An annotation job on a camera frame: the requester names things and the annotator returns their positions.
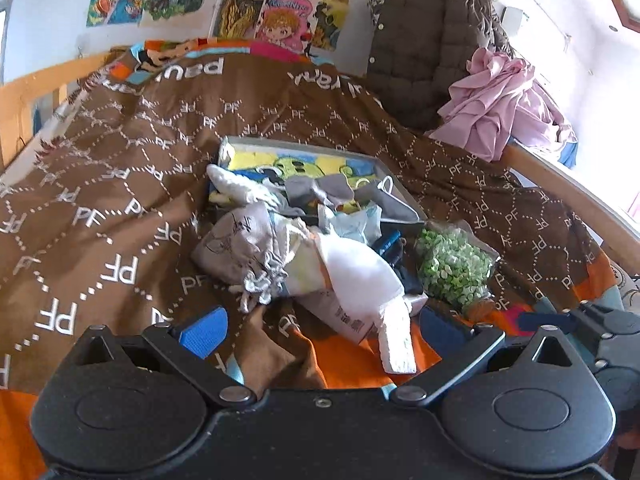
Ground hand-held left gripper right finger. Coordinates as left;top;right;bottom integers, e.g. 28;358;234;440
389;304;585;407

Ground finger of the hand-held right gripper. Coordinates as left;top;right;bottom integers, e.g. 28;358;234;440
516;301;627;342

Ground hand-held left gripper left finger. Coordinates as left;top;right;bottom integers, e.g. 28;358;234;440
59;306;257;408

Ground grey pouch with white cord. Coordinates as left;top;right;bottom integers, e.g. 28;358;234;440
350;176;422;224

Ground white fuzzy plush item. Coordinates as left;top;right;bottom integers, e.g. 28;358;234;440
206;163;282;207

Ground grey cloth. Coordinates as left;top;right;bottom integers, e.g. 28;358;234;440
284;174;352;212

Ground grey shallow box cartoon picture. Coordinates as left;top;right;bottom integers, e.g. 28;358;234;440
209;136;429;227

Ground white textured cloth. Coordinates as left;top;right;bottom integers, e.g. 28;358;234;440
376;294;419;374

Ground clear bag of green pieces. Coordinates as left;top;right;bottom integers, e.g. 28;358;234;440
414;226;502;314

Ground paper package with barcode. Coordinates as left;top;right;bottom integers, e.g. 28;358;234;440
299;287;382;347

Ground white smooth cloth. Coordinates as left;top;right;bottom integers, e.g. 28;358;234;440
319;234;407;307

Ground light blue plastic packet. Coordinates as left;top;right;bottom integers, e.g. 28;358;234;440
329;204;382;247

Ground brown printed blanket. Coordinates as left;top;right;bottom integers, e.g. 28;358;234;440
0;37;640;480

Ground pink garment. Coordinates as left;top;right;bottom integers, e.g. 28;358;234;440
429;47;579;162

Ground brown puffer jacket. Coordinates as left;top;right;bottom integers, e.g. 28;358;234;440
366;0;516;131

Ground pink comic poster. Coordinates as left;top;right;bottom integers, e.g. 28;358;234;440
253;0;322;54

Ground dark blue seaweed drawing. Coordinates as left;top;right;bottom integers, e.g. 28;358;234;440
214;0;297;44

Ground orange dark creature drawing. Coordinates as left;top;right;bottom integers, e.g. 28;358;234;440
292;0;357;54

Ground grey printed drawstring pouch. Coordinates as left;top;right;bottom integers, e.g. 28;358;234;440
192;201;295;314

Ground wooden bed rail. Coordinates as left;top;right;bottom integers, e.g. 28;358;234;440
0;50;132;171
504;139;640;272

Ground white wall unit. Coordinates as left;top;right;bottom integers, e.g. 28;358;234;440
501;6;527;30

